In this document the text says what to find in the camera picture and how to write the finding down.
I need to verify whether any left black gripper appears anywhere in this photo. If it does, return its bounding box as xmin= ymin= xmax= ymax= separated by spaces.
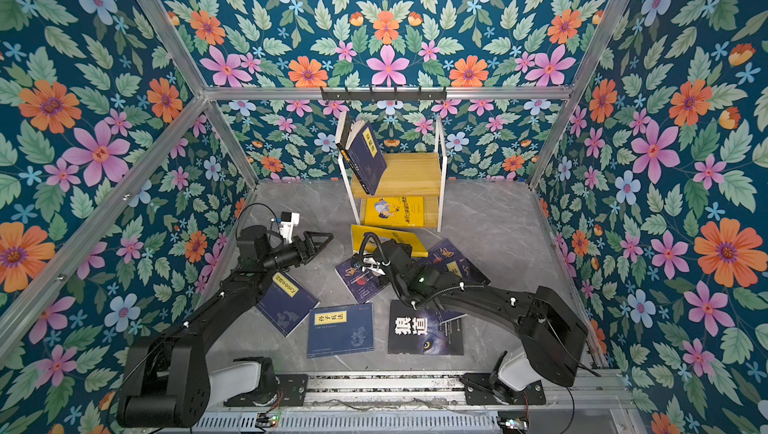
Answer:
xmin=257 ymin=232 xmax=331 ymax=276

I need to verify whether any yellow cartoon cover book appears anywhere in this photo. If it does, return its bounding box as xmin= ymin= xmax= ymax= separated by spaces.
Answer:
xmin=351 ymin=225 xmax=428 ymax=258

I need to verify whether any navy book yellow label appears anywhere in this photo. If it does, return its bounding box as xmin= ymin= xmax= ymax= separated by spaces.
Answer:
xmin=345 ymin=121 xmax=387 ymax=195

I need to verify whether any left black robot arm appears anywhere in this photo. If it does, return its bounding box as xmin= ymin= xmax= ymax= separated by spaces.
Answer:
xmin=115 ymin=225 xmax=334 ymax=428

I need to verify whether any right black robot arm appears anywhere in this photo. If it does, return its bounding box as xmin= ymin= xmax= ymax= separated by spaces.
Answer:
xmin=352 ymin=232 xmax=589 ymax=403

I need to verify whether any dark illustrated cover book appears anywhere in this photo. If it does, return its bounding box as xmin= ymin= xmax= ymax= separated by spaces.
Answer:
xmin=335 ymin=256 xmax=390 ymax=304

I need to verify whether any yellow book under shelf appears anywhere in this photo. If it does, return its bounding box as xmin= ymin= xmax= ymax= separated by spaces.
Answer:
xmin=362 ymin=196 xmax=426 ymax=228

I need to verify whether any purple book under right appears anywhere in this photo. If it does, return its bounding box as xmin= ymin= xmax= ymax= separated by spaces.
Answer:
xmin=420 ymin=239 xmax=468 ymax=270

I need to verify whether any black wolf cover book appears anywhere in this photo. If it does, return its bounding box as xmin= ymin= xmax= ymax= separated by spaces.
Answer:
xmin=387 ymin=300 xmax=464 ymax=356

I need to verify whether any black book on shelf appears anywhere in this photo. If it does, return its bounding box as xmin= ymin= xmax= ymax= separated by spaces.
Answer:
xmin=335 ymin=115 xmax=354 ymax=169

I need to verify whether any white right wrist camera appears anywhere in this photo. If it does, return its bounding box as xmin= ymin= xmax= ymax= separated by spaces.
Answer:
xmin=362 ymin=260 xmax=385 ymax=277

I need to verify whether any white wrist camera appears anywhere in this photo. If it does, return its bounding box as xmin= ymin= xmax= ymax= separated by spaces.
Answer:
xmin=362 ymin=260 xmax=385 ymax=277
xmin=278 ymin=211 xmax=300 ymax=244

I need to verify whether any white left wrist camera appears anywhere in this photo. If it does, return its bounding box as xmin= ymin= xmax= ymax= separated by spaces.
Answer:
xmin=278 ymin=211 xmax=300 ymax=244

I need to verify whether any wooden shelf white frame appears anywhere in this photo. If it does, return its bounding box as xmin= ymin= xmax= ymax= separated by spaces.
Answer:
xmin=338 ymin=120 xmax=448 ymax=231

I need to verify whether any black hook rail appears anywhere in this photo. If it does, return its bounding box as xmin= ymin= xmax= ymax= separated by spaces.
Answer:
xmin=320 ymin=87 xmax=448 ymax=102

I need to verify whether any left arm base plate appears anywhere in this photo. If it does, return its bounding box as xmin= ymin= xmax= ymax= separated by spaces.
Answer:
xmin=224 ymin=373 xmax=309 ymax=407

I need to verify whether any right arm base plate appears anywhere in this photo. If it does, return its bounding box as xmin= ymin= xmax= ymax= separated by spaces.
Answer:
xmin=459 ymin=373 xmax=546 ymax=407

